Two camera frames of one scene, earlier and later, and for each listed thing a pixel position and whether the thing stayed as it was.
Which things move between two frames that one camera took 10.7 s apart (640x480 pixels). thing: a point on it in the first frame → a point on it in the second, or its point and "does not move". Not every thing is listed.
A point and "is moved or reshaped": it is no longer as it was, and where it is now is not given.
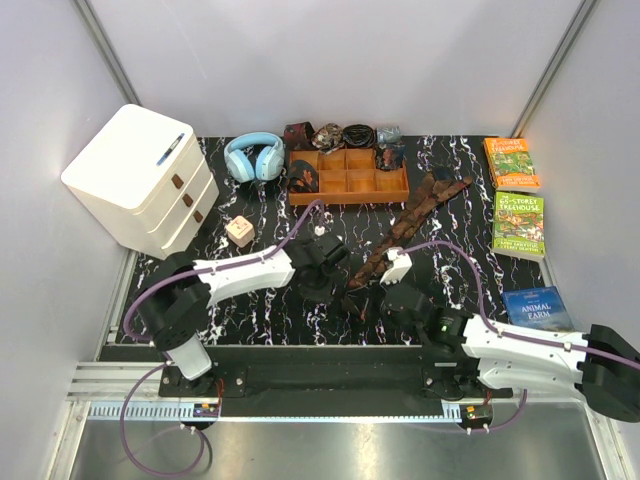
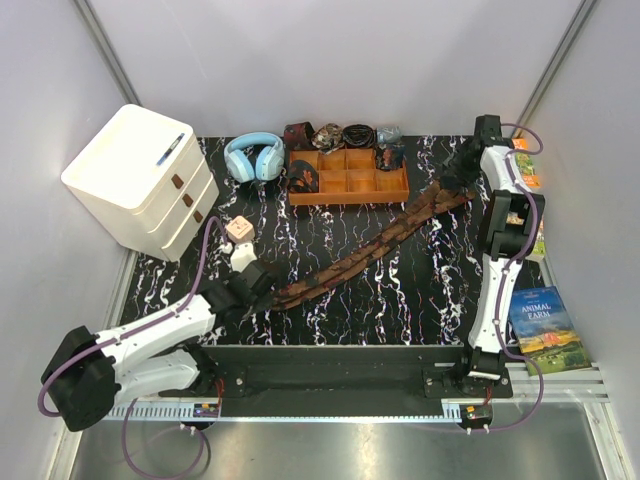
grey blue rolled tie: (388, 134) does not move
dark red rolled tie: (299, 136) does not move
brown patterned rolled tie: (329, 138) does not move
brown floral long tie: (437, 186) is moved or reshaped
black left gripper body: (321, 288) → (249, 304)
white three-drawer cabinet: (144, 180) does not move
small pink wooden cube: (240, 231) does not move
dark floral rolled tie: (390, 156) does not move
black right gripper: (365, 306) → (465, 178)
